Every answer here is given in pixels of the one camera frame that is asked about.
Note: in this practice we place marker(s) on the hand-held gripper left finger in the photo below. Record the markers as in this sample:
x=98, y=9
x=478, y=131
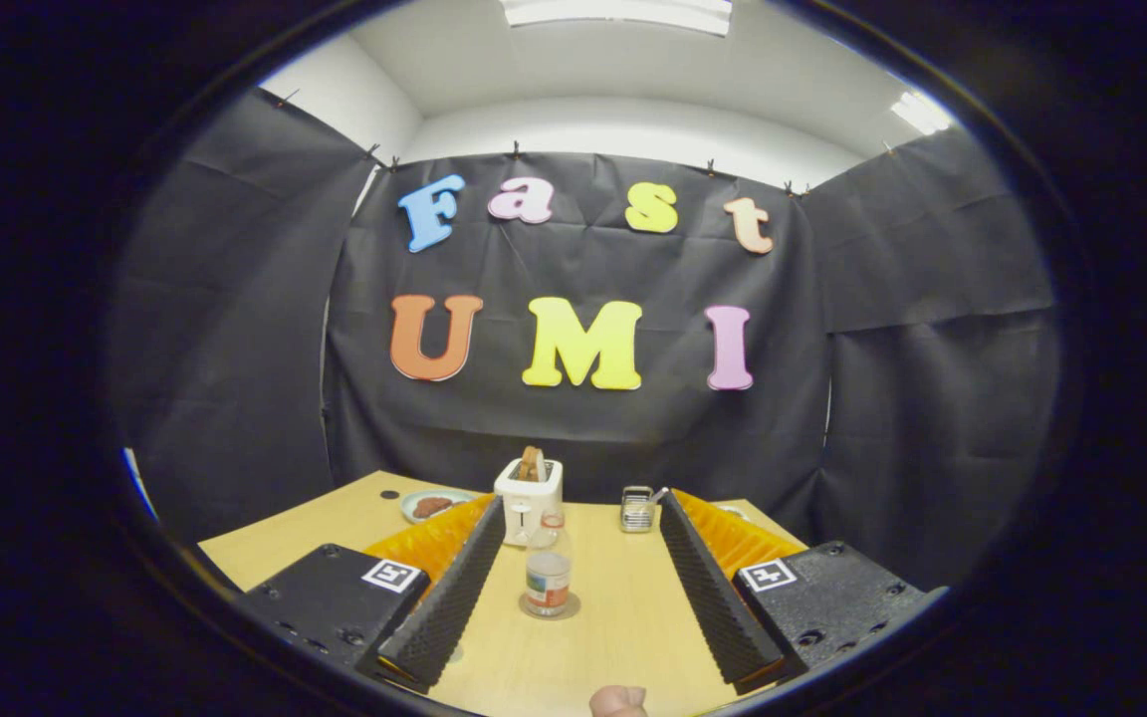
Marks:
x=444, y=597

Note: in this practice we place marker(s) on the brown toast slice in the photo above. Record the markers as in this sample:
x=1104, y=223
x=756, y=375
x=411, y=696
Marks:
x=532, y=466

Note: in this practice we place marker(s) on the white snack tray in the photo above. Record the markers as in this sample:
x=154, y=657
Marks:
x=733, y=511

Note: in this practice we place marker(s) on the round brown coaster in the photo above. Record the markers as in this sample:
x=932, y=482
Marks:
x=574, y=604

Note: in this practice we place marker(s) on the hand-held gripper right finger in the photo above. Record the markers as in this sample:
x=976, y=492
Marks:
x=713, y=597

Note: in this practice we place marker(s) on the black backdrop cloth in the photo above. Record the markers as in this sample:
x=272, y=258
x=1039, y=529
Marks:
x=583, y=438

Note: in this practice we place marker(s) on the clear plastic juice bottle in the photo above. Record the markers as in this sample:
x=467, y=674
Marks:
x=548, y=583

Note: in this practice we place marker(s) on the pale green plate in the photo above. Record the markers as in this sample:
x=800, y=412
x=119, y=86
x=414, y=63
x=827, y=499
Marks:
x=407, y=508

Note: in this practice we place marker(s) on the wooden table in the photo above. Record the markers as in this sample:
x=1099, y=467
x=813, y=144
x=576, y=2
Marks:
x=623, y=617

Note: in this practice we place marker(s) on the long ceiling light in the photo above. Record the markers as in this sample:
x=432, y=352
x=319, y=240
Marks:
x=613, y=12

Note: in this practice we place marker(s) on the small ceiling light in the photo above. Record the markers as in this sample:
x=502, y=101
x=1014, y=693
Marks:
x=920, y=113

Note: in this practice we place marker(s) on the white toaster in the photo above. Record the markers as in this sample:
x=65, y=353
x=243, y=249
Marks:
x=524, y=498

